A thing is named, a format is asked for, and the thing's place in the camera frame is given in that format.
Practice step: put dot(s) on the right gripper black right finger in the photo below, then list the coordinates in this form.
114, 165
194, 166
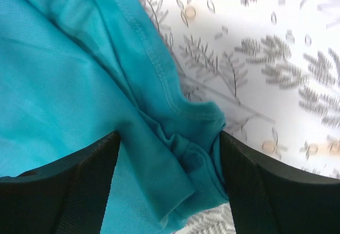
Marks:
267, 196

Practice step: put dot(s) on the floral patterned table mat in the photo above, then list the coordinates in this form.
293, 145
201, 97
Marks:
272, 66

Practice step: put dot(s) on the teal t-shirt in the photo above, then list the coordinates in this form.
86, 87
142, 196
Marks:
74, 71

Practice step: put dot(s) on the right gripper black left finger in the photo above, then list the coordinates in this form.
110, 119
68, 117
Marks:
68, 195

